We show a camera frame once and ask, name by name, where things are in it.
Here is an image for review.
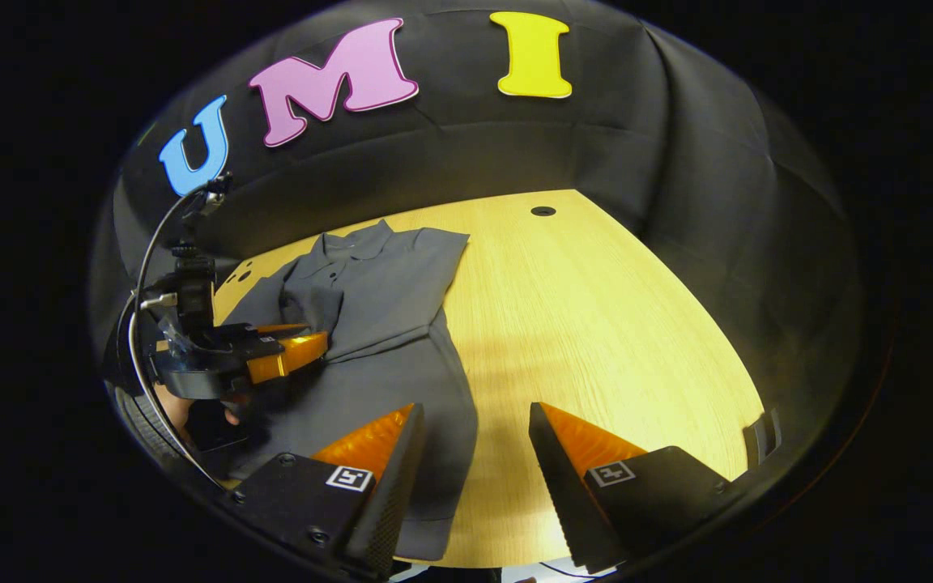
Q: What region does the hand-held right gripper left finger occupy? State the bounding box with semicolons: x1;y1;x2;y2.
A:
222;402;427;580

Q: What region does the grey cable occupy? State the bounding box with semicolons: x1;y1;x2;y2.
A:
126;188;228;491

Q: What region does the black backdrop cloth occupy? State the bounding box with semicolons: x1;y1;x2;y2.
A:
90;0;864;487

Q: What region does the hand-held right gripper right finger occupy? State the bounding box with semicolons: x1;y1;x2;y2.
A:
528;402;748;574

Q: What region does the grey collared shirt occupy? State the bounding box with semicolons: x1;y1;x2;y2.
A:
215;219;479;561

